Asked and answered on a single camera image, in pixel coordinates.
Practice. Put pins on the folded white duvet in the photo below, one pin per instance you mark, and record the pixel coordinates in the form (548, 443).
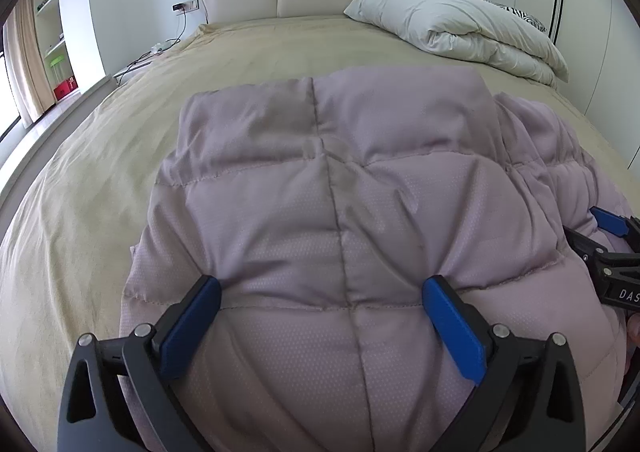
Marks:
(468, 30)

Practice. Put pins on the white wardrobe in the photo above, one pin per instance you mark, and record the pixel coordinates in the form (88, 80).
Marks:
(599, 40)

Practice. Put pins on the red box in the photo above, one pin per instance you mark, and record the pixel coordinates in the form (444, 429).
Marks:
(64, 88)

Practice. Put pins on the beige curtain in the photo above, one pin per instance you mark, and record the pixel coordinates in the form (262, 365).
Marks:
(28, 80)

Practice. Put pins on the beige bed sheet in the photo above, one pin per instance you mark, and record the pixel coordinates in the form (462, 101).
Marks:
(67, 254)

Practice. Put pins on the wall power socket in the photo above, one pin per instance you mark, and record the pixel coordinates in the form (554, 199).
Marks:
(186, 6)

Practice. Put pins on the green stool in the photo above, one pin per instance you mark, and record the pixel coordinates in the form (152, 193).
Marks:
(57, 67)

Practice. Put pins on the mauve quilted down jacket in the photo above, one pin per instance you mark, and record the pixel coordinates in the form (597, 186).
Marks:
(321, 205)

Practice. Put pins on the zebra print pillow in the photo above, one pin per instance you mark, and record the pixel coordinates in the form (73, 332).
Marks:
(525, 18)

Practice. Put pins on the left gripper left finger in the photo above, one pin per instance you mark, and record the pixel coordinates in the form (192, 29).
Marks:
(94, 415)

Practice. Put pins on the black framed window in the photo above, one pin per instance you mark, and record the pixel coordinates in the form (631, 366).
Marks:
(9, 115)

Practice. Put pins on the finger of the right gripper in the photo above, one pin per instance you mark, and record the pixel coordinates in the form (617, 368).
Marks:
(584, 247)
(627, 228)

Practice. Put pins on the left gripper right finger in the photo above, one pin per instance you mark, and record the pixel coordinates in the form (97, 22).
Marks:
(526, 394)

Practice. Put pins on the white built-in shelf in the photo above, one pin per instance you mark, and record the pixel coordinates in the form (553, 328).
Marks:
(50, 35)

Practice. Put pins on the person's right hand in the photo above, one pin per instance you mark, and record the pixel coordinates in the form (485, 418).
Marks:
(632, 335)

